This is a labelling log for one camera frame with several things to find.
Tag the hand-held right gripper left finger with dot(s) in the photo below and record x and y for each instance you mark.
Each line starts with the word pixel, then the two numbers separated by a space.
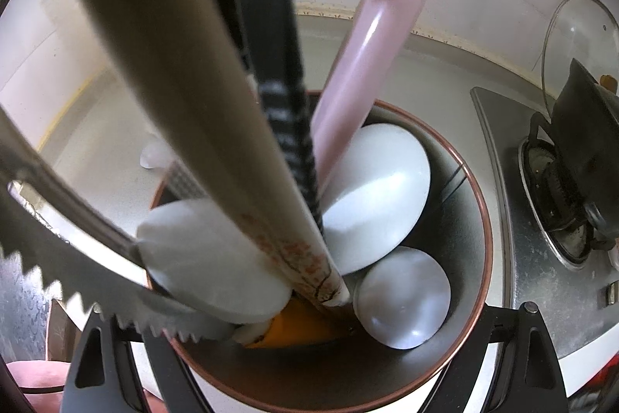
pixel 164 379

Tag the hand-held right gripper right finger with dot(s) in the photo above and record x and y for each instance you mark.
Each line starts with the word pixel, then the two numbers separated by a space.
pixel 503 321

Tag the red metal canister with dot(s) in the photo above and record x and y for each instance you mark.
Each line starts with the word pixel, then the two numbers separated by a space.
pixel 464 258

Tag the white printed ceramic spoon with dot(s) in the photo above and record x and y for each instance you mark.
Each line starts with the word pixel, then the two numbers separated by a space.
pixel 382 200

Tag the white dotted rice paddle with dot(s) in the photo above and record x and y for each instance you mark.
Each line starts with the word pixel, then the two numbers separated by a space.
pixel 181 180

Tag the sleeved wooden chopsticks pair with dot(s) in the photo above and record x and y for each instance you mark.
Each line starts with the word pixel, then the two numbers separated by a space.
pixel 169 55

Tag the stainless steel gas stove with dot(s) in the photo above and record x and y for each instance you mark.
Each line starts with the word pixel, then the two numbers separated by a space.
pixel 512 287

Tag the red container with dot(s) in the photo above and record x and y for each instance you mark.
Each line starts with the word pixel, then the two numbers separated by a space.
pixel 597 376

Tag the metal stove knob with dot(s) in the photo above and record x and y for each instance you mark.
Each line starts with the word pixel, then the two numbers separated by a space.
pixel 610 294

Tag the person's pink clothing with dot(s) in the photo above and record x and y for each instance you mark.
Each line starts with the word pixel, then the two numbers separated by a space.
pixel 34 376

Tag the glass pot lid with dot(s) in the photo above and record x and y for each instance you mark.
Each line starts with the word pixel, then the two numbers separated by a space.
pixel 570 40

